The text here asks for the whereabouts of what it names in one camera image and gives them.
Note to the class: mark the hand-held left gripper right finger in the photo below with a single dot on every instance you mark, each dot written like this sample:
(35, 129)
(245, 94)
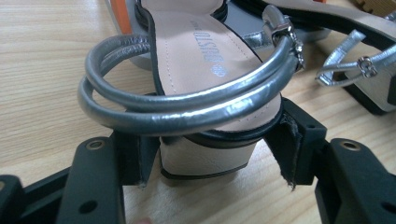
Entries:
(305, 146)

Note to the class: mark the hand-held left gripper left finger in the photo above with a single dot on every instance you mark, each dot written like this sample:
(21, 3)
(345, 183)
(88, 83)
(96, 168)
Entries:
(134, 158)

